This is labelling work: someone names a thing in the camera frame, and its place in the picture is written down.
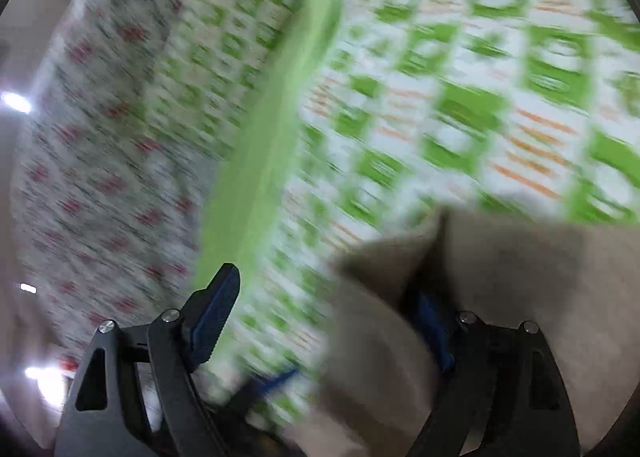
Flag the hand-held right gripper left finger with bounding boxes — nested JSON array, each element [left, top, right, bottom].
[[54, 262, 242, 457]]

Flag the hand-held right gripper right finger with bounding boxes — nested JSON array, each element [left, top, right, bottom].
[[400, 287, 582, 457]]

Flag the beige knit sweater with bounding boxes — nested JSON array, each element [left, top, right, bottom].
[[280, 206, 640, 457]]

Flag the red floral quilt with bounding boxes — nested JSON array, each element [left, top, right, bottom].
[[10, 0, 236, 373]]

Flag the green checked bear bed sheet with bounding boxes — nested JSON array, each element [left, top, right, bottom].
[[192, 0, 640, 443]]

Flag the green checked pillow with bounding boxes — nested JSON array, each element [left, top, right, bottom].
[[150, 0, 307, 163]]

